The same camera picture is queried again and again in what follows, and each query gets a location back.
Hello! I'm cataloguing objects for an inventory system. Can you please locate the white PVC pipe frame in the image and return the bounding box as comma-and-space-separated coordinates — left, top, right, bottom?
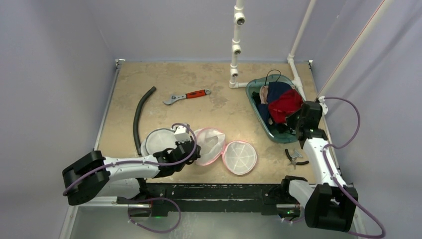
228, 0, 395, 103

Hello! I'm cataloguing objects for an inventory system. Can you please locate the navy blue bra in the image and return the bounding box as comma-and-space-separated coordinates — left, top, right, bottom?
267, 82, 293, 106

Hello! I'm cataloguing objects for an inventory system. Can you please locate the red handled tool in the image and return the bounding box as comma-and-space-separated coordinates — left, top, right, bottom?
163, 89, 211, 106

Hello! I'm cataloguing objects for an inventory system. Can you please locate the teal transparent plastic bin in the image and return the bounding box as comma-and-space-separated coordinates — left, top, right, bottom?
246, 73, 304, 144

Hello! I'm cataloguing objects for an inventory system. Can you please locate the pink-trimmed white mesh laundry bag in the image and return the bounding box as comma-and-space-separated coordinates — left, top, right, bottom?
194, 127, 257, 176

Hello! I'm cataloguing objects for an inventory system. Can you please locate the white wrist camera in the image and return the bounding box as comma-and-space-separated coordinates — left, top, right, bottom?
316, 96, 328, 116
171, 124, 191, 143

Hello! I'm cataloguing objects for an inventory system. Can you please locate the red garment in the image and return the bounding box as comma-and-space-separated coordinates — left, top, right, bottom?
268, 89, 304, 123

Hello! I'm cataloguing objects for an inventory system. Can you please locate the black rubber hose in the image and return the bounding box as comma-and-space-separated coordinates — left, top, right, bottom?
132, 86, 157, 156

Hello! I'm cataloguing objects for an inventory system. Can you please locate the blue-trimmed white mesh laundry bag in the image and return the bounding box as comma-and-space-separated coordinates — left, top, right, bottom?
141, 128, 176, 156

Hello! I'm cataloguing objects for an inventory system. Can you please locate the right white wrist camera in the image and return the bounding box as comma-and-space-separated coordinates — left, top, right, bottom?
316, 96, 328, 116

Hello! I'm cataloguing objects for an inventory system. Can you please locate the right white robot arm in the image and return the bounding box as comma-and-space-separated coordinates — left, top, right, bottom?
279, 101, 358, 232

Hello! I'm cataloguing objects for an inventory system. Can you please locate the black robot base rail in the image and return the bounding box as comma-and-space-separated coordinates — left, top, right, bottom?
116, 176, 306, 217

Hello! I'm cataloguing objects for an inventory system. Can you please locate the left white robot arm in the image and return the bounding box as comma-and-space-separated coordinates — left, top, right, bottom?
62, 140, 201, 206

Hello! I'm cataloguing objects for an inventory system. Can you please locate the pink bra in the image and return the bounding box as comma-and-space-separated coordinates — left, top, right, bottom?
259, 85, 268, 105

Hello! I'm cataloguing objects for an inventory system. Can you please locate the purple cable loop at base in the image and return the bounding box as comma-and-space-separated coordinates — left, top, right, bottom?
127, 198, 181, 234

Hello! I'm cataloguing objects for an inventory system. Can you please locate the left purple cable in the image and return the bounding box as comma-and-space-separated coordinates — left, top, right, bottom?
62, 122, 198, 197

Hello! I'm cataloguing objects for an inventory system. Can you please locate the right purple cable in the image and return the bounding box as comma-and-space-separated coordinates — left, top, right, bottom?
321, 96, 386, 239

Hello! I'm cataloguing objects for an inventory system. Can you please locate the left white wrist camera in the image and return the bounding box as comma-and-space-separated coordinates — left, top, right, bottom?
171, 124, 191, 143

